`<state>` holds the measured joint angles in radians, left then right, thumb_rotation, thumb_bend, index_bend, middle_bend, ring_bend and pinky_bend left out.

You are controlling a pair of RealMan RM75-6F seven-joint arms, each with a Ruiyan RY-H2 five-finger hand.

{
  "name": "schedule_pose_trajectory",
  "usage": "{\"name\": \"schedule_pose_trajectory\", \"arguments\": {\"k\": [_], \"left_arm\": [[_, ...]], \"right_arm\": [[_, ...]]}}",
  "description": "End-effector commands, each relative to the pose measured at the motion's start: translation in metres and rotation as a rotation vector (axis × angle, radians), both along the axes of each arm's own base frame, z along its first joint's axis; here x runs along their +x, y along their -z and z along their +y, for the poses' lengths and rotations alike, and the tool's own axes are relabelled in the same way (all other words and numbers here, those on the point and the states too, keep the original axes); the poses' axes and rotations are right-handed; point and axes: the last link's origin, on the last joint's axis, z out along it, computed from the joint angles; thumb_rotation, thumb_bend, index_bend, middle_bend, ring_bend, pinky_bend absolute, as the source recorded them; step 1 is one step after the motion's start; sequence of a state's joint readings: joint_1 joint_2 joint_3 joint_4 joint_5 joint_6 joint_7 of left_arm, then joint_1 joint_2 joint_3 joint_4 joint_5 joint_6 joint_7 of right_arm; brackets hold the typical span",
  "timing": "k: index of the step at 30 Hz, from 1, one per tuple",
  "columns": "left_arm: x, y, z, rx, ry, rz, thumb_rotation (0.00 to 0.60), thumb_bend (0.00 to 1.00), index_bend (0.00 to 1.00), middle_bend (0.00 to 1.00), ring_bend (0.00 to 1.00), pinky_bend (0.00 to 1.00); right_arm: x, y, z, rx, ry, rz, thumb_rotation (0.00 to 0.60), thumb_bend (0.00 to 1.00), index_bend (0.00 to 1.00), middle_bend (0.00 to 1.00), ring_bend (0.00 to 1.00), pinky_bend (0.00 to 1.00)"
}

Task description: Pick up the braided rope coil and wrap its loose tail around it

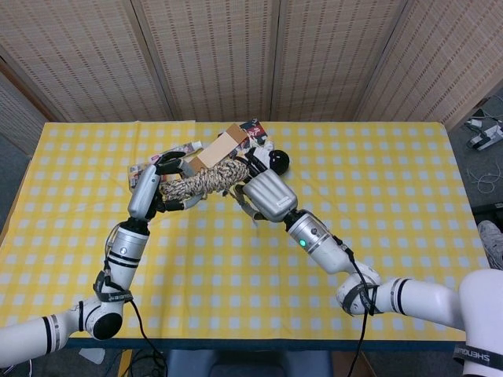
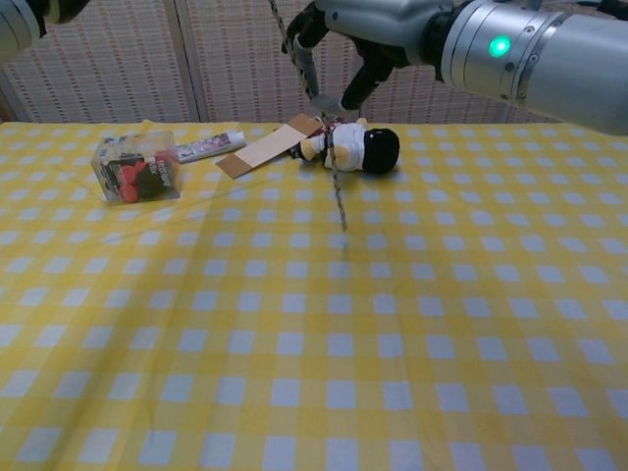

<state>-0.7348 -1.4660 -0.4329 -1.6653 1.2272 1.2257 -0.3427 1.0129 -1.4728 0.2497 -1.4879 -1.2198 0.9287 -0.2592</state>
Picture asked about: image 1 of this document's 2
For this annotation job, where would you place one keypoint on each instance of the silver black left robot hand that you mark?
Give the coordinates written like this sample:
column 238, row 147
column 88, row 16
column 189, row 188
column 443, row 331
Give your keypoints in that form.
column 143, row 192

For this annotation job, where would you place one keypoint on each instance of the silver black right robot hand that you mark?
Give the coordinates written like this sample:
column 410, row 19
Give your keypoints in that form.
column 271, row 196

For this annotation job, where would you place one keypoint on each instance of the clear box with red items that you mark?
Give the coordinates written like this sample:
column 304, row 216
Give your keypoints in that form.
column 135, row 174

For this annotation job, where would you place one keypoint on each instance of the black headed plush doll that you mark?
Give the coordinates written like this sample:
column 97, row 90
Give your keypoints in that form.
column 279, row 160

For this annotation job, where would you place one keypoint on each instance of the white printed tube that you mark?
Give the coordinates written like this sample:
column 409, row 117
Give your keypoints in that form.
column 184, row 148

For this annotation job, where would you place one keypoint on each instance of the dark red printed packet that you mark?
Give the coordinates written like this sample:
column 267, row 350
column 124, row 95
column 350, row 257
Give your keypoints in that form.
column 255, row 131

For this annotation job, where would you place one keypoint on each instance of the brown cardboard card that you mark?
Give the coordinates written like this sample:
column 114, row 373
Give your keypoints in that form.
column 220, row 147

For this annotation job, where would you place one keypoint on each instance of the yellow white checkered tablecloth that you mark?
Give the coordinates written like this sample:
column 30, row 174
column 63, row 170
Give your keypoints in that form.
column 353, row 235

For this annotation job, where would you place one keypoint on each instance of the bamboo folding screen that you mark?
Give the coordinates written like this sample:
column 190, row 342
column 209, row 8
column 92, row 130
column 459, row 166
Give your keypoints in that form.
column 236, row 59

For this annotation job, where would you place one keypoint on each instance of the blue padded chair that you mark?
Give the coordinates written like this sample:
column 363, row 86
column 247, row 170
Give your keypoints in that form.
column 247, row 363

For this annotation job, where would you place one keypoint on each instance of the white plastic floor scrap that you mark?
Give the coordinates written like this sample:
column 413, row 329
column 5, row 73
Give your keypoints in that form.
column 93, row 355

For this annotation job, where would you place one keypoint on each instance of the yellow floor strip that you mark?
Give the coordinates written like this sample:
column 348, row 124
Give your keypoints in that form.
column 125, row 363

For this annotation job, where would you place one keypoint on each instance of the black box on floor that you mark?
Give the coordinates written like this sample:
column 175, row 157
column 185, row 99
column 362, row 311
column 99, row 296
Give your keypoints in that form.
column 487, row 210

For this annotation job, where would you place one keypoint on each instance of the grey device on floor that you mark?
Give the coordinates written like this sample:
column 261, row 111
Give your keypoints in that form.
column 485, row 137

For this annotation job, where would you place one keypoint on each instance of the grey speckled shoe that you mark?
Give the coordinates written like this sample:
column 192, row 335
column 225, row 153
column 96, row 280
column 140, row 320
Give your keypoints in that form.
column 491, row 239

